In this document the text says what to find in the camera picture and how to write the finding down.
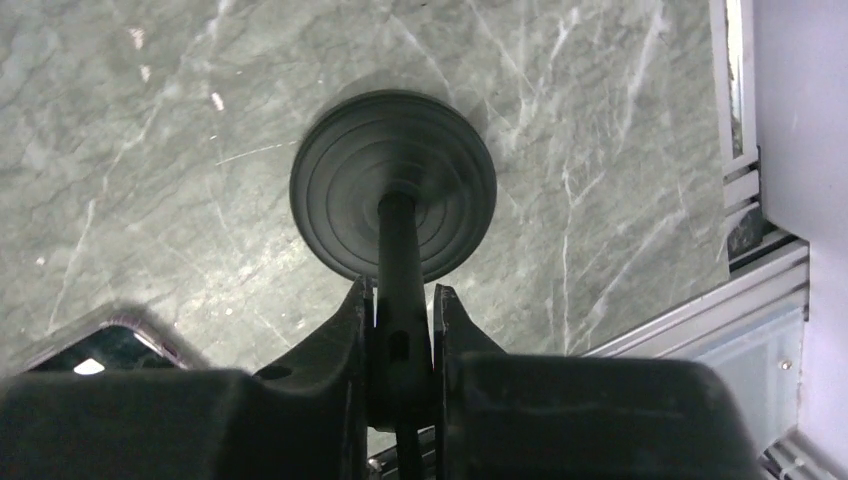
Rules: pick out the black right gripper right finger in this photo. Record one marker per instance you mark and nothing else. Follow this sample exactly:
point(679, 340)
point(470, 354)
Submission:
point(510, 416)

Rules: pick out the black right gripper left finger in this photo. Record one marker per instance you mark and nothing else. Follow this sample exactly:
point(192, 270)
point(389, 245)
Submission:
point(301, 417)

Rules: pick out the black phone dark case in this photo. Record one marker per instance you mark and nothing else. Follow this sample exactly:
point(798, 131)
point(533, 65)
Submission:
point(122, 342)

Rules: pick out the black round phone stand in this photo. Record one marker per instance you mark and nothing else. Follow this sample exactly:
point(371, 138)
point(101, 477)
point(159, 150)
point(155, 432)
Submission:
point(398, 186)

